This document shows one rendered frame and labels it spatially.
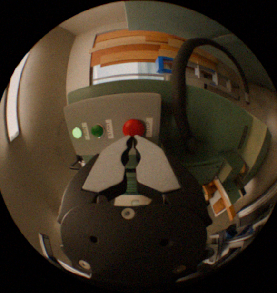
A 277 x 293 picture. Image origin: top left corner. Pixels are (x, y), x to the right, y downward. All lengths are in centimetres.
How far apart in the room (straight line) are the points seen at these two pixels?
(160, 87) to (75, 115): 16
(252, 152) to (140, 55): 161
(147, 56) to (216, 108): 141
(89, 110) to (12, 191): 137
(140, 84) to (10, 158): 137
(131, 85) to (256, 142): 58
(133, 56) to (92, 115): 148
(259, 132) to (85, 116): 63
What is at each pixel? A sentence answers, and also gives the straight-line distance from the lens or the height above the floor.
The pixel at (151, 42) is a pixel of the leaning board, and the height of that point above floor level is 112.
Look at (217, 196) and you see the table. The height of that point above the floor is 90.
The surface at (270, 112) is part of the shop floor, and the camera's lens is 139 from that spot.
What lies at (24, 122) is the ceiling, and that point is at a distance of 145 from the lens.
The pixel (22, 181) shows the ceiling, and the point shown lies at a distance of 143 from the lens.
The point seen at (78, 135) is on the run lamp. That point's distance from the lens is 17.
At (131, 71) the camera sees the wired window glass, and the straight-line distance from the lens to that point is 173.
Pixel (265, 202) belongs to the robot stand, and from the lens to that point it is 127.
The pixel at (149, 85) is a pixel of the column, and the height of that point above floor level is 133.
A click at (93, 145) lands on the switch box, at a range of 17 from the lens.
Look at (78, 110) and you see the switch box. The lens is 16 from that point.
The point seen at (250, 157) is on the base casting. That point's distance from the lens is 59.
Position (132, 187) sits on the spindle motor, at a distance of 41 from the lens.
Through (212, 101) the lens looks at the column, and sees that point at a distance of 27.
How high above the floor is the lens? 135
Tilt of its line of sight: 2 degrees down
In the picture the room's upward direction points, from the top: 92 degrees counter-clockwise
